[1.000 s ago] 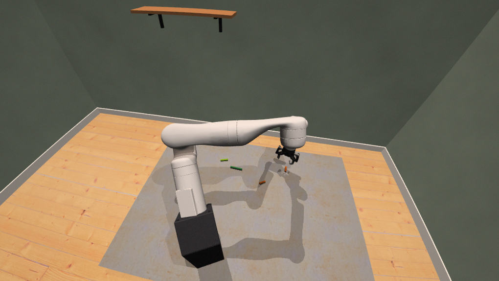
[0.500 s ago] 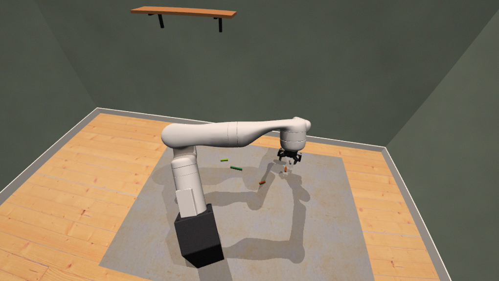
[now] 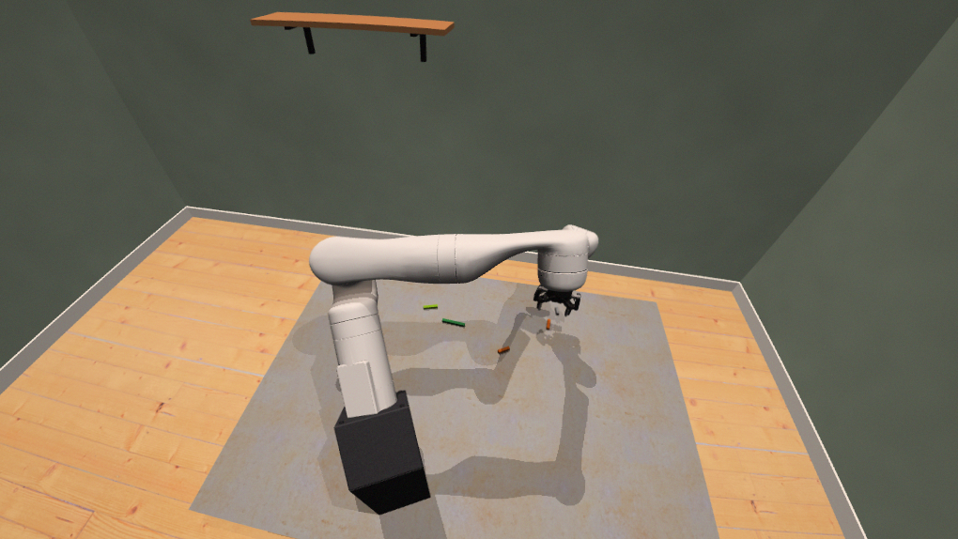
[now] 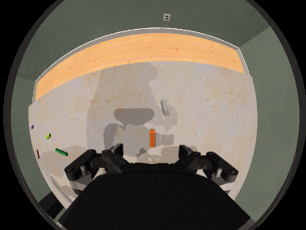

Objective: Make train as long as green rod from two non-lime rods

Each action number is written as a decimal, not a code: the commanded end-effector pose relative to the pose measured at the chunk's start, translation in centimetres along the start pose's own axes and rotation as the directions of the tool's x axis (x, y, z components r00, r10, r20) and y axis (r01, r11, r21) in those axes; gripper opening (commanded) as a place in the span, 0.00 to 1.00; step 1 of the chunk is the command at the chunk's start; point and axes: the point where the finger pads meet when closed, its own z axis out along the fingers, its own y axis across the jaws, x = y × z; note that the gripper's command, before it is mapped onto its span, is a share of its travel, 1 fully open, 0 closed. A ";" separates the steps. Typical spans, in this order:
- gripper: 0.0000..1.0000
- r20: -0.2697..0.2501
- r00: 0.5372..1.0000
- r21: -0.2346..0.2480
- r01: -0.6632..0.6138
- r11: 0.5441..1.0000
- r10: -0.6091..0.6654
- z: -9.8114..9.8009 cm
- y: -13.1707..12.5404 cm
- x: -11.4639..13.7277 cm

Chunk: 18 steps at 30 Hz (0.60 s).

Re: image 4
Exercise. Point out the orange rod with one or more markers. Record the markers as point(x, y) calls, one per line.
point(152, 138)

